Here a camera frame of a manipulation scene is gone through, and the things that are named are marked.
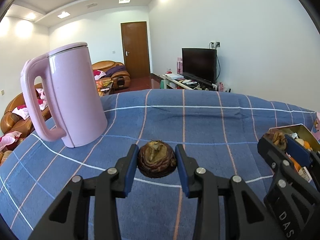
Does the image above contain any dark water chestnut back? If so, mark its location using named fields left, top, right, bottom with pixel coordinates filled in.
left=263, top=128, right=287, bottom=151

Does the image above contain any dark water chestnut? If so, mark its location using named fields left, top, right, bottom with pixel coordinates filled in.
left=137, top=140, right=177, bottom=178
left=263, top=128, right=287, bottom=151

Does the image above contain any dark water chestnut front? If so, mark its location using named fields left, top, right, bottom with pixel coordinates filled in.
left=137, top=140, right=177, bottom=178

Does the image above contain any cut yam piece in tin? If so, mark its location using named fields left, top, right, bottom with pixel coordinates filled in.
left=295, top=138, right=305, bottom=147

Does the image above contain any orange fruit back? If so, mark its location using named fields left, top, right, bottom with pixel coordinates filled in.
left=304, top=141, right=313, bottom=151

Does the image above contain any orange fruit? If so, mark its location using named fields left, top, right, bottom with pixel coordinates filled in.
left=304, top=141, right=313, bottom=151
left=289, top=155, right=302, bottom=172

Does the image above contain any pink metal tin box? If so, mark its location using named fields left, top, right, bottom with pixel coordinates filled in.
left=265, top=124, right=319, bottom=188

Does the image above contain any orange fruit front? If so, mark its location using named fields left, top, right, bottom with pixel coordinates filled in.
left=289, top=155, right=302, bottom=172

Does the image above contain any pink cartoon cup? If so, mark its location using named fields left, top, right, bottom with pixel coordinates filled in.
left=311, top=112, right=320, bottom=142

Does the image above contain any blue plaid tablecloth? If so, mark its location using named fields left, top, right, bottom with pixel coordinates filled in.
left=1, top=89, right=317, bottom=239

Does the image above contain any brown leather armchair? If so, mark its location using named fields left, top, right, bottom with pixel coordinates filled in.
left=0, top=82, right=52, bottom=156

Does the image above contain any pink electric kettle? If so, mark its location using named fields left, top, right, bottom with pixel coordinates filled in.
left=20, top=42, right=107, bottom=148

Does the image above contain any black television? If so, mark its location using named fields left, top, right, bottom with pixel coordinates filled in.
left=182, top=48, right=217, bottom=83

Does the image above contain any white tv stand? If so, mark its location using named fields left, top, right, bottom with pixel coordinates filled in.
left=160, top=74, right=219, bottom=91

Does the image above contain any coffee table with items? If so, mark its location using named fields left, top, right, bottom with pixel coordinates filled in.
left=96, top=79, right=113, bottom=97

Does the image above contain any brown leather sofa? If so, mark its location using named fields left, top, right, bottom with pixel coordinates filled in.
left=92, top=61, right=131, bottom=89

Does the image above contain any brown wooden door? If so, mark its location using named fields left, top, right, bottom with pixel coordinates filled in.
left=120, top=21, right=150, bottom=79

